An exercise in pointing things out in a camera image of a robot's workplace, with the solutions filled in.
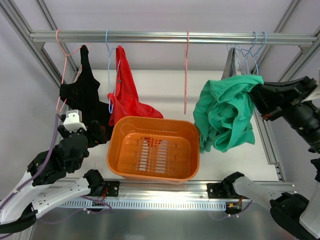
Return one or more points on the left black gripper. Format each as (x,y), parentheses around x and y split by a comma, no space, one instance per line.
(88,133)

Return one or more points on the blue empty hanger outer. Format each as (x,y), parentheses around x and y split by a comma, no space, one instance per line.
(255,70)

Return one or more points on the black tank top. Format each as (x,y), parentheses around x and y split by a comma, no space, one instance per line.
(83,95)

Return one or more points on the white slotted cable duct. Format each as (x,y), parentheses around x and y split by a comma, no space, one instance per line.
(201,205)

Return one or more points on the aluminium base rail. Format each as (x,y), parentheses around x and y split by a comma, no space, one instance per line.
(191,190)

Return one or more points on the blue empty hanger inner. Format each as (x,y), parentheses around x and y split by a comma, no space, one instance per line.
(248,52)

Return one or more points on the grey tank top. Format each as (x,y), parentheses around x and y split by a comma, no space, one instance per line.
(230,65)

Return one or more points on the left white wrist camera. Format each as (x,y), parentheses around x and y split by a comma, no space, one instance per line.
(73,121)

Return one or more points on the pink hanger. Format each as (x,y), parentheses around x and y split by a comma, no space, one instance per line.
(186,51)
(66,56)

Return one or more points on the orange plastic basket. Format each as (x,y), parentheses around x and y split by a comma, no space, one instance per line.
(154,149)

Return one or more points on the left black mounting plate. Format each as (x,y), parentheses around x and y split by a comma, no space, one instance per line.
(111,188)

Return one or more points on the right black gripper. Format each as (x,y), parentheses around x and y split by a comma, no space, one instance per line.
(279,103)

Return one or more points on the aluminium hanging rail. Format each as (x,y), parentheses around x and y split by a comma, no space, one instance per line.
(117,36)

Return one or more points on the green tank top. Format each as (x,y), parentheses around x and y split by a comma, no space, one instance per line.
(224,111)

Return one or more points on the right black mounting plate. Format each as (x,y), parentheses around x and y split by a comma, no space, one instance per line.
(215,190)

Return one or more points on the red tank top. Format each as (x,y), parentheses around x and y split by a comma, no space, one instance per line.
(125,100)

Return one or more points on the blue empty hanger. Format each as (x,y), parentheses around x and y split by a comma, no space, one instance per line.
(248,52)
(255,70)

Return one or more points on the blue hanger with grey top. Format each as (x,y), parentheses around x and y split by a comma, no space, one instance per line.
(238,65)

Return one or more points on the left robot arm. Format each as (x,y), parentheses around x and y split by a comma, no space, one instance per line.
(26,203)

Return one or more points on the blue hanger with red top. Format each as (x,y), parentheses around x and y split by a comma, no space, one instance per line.
(109,52)

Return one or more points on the black mounting plate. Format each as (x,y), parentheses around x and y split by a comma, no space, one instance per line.
(215,190)
(111,188)

